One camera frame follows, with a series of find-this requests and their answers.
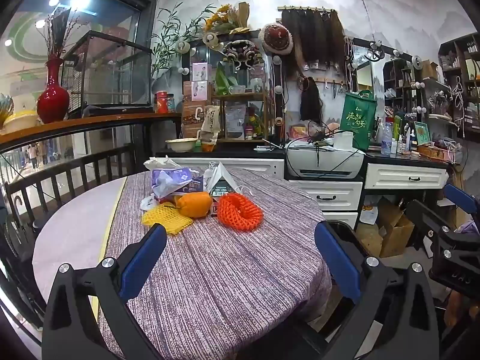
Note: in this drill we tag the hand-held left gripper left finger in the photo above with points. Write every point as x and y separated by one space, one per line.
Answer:
144 258

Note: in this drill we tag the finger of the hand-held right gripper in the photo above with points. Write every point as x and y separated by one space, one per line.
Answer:
425 219
461 197

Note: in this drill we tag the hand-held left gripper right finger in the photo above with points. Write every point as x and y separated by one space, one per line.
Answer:
337 258

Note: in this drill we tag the yellow foam fruit net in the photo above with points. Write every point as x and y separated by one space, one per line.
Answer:
165 217

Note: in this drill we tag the curved orange fruit peel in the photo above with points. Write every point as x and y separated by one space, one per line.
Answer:
195 204

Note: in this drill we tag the purple tissue packet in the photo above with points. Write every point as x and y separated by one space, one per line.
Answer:
168 180

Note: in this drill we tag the orange foam fruit net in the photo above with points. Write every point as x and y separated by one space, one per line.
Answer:
225 210

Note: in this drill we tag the green white drink carton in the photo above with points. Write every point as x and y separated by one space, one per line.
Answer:
221 180

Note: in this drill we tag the person's right hand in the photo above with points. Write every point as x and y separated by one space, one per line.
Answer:
455 307

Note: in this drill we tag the open cardboard box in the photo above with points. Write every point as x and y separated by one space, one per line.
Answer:
393 232

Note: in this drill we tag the small wooden box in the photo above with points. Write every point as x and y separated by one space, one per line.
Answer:
433 153

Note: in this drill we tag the green framed picture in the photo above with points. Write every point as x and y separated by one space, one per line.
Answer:
422 133

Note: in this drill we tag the striped purple tablecloth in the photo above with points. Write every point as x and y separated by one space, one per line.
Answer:
225 270

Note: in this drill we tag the clear water bottle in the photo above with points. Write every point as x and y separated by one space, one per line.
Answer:
386 142

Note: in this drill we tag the crumpled white tissue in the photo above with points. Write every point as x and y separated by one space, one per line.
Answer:
157 163

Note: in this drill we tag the white printer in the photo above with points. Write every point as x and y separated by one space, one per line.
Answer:
326 161

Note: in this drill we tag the green tote bag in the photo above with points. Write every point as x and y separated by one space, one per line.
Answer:
356 123

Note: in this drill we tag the black wooden railing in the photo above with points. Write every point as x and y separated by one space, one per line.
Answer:
75 162

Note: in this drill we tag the cream bowl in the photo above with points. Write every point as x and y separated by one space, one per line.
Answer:
182 145

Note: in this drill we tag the brown cardboard box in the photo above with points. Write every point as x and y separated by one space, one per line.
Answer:
192 120

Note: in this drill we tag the kraft paper snack bag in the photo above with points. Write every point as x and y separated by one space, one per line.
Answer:
209 123

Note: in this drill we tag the wooden counter ledge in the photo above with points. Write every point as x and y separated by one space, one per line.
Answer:
75 122

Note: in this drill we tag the red tin can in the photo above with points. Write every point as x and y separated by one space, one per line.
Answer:
161 103

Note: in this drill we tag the black hair bundle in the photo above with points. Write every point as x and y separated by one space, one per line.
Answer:
310 101

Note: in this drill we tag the pink white product box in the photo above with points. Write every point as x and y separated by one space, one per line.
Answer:
200 71
199 91

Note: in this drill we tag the red vase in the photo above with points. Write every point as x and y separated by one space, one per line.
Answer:
52 101

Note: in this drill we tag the yellow plastic basin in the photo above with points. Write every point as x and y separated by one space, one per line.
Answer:
20 122

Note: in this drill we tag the wooden shelf rack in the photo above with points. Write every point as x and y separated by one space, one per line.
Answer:
240 96

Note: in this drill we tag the green leafy branch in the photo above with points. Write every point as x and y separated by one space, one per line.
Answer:
165 45

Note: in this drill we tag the hanging dark wigs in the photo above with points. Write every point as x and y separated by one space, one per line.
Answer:
311 37

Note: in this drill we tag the embroidered red hat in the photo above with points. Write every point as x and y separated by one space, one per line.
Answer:
276 39

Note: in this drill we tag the dried branches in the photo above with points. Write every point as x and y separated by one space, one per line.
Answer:
60 33

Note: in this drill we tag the yellow flower bouquet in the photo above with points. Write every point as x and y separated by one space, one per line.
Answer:
219 17

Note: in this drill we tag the dark wall shelf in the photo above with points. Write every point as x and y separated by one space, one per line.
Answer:
448 69

